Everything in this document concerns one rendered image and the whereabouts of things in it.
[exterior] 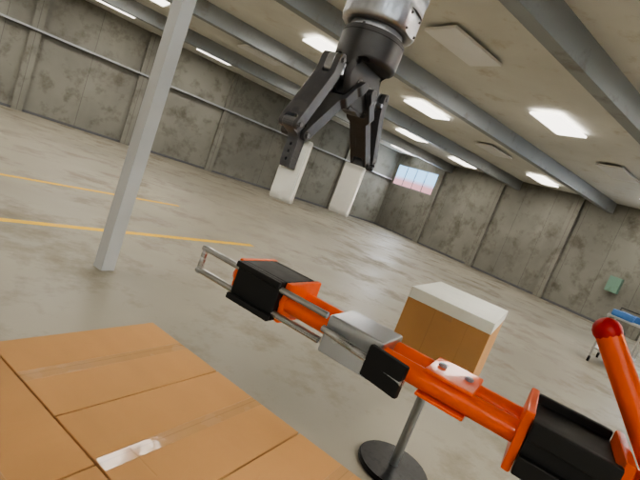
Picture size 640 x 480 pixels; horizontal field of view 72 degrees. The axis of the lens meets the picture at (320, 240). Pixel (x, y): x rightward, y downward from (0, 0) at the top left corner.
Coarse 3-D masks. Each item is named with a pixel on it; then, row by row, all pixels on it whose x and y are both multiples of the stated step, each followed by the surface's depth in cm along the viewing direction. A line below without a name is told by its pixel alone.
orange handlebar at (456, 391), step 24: (288, 312) 52; (312, 312) 50; (336, 312) 53; (408, 360) 45; (432, 360) 48; (432, 384) 43; (456, 384) 42; (480, 384) 44; (456, 408) 42; (480, 408) 41; (504, 408) 43; (504, 432) 39
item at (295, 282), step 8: (256, 264) 55; (264, 264) 56; (272, 264) 58; (280, 264) 60; (272, 272) 53; (280, 272) 55; (288, 272) 56; (296, 272) 58; (288, 280) 52; (296, 280) 54; (304, 280) 55; (312, 280) 57; (288, 288) 51; (296, 288) 52; (304, 288) 54; (312, 288) 56; (304, 296) 55; (280, 304) 52; (280, 312) 52
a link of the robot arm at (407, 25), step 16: (352, 0) 48; (368, 0) 47; (384, 0) 46; (400, 0) 46; (416, 0) 47; (352, 16) 49; (368, 16) 48; (384, 16) 47; (400, 16) 47; (416, 16) 49; (400, 32) 49; (416, 32) 50
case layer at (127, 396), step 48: (48, 336) 146; (96, 336) 157; (144, 336) 169; (0, 384) 117; (48, 384) 124; (96, 384) 131; (144, 384) 140; (192, 384) 150; (0, 432) 102; (48, 432) 107; (96, 432) 113; (144, 432) 119; (192, 432) 126; (240, 432) 134; (288, 432) 142
